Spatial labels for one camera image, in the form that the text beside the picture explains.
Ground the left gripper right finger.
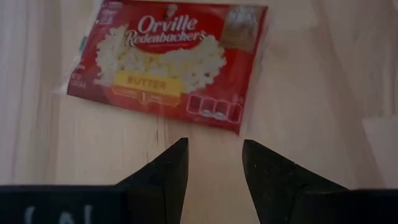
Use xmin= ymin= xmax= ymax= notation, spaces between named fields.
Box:
xmin=242 ymin=139 xmax=351 ymax=224

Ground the red butter popcorn bag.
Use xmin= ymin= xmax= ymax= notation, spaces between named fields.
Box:
xmin=52 ymin=0 xmax=270 ymax=136

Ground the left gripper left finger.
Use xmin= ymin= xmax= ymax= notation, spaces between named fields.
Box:
xmin=115 ymin=137 xmax=190 ymax=224

